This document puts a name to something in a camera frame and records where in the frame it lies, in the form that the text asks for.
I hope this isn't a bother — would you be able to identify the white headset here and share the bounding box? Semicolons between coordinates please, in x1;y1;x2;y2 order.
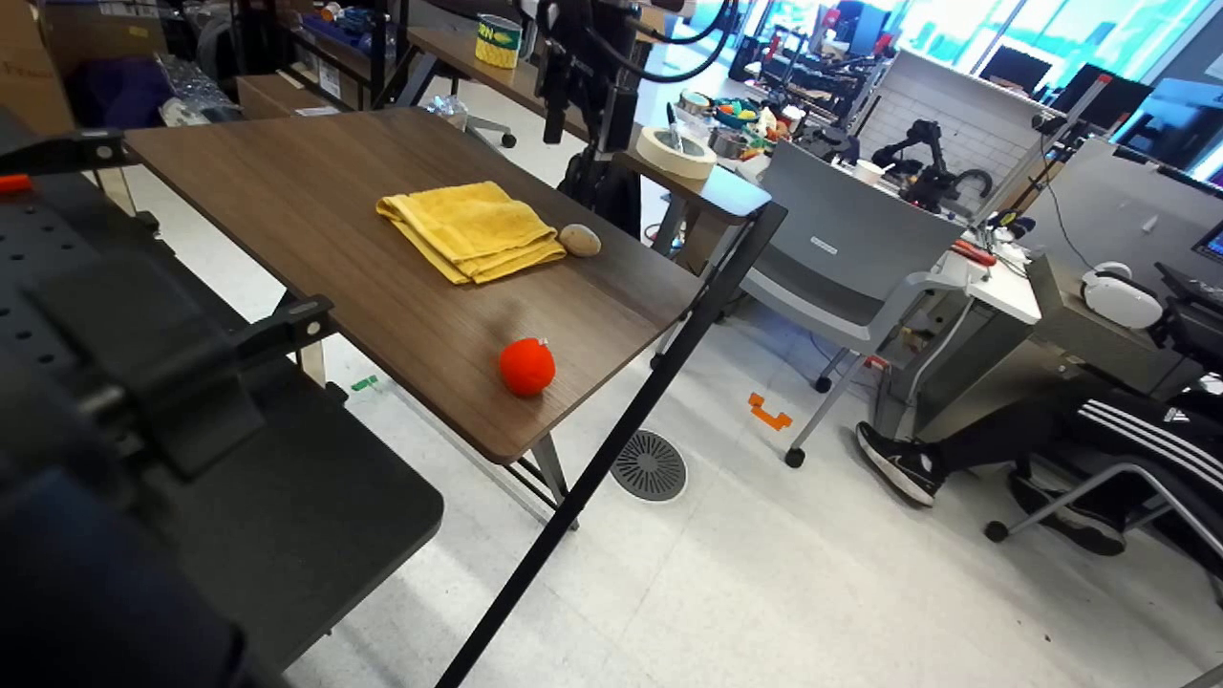
1079;259;1171;336

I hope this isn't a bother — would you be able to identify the brown cardboard box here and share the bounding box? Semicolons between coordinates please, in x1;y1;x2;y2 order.
0;0;86;142

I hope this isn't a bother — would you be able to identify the black perforated mounting platform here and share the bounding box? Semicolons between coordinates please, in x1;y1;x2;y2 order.
0;107;453;688

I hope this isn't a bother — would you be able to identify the yellow green wipes canister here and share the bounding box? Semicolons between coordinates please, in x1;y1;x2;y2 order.
469;13;529;74

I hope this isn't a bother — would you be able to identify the grey chair with metal legs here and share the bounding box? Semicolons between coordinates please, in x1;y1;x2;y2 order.
982;459;1223;567

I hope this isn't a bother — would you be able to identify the orange floor tape marker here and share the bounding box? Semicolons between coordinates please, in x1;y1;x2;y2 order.
746;386;800;437

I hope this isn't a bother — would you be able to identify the red toy vegetable green stem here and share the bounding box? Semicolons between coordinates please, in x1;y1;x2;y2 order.
492;329;561;401

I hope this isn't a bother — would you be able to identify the grey plastic chair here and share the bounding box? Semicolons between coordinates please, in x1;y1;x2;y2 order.
743;136;974;469

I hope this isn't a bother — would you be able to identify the beige potato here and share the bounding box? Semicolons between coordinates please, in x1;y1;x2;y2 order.
558;221;609;265

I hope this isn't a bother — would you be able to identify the yellow towel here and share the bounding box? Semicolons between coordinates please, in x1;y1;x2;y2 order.
370;176;575;289

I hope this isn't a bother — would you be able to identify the white tape roll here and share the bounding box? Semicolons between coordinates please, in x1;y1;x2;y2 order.
635;121;724;185

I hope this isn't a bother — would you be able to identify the seated person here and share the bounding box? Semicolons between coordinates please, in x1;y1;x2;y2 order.
850;367;1223;603

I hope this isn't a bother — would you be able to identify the brown wooden desk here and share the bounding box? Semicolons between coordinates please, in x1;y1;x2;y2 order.
407;0;781;221

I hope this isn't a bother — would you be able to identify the computer monitor blue screen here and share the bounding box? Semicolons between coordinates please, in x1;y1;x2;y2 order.
1111;74;1223;185

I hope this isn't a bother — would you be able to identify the black slanted metal pole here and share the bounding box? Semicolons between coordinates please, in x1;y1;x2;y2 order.
433;200;790;688

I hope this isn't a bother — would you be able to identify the round floor drain cover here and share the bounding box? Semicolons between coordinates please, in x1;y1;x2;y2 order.
609;427;691;505

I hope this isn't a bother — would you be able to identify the white desk partition panel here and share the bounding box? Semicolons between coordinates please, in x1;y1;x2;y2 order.
850;47;1068;196

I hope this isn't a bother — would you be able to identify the black computer monitor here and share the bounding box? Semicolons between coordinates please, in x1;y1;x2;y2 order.
974;41;1059;94
1051;60;1153;133

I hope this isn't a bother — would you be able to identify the dark blue bag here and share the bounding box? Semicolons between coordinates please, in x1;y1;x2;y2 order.
60;51;175;129

